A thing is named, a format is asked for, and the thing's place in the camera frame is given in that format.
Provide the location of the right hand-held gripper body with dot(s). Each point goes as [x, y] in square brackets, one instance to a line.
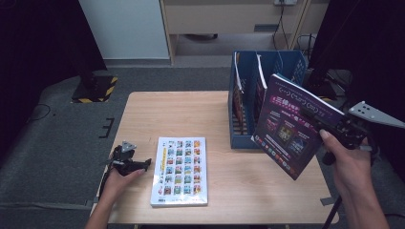
[351, 133]

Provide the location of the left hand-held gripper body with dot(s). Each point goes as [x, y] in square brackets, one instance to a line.
[122, 156]

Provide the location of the purple cover magazine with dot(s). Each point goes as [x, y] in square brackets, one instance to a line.
[286, 136]
[261, 73]

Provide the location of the white book with picture grid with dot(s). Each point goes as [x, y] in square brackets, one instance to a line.
[180, 171]

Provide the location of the blue plastic file rack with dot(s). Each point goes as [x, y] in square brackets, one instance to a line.
[242, 141]

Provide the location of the dark red cover magazine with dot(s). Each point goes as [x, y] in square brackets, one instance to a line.
[238, 101]

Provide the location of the person's left hand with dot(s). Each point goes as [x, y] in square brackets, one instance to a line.
[116, 186]

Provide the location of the person's right hand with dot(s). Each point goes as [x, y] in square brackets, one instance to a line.
[353, 171]

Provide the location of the white plug on right gripper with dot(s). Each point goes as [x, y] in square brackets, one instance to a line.
[366, 148]

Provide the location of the black floor tape mark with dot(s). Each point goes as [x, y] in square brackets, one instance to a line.
[110, 127]

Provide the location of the black stand with striped base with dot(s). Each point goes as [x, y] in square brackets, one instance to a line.
[95, 89]
[320, 86]

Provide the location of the grey tape piece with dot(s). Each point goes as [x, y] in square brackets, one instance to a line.
[327, 201]
[98, 200]

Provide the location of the black curtain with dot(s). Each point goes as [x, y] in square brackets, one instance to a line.
[375, 47]
[38, 47]

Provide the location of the white cabinet panel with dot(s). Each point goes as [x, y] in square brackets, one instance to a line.
[127, 28]

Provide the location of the beige wooden desk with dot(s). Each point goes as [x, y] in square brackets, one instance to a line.
[223, 19]

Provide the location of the white wall socket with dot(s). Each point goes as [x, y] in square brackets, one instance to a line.
[285, 2]

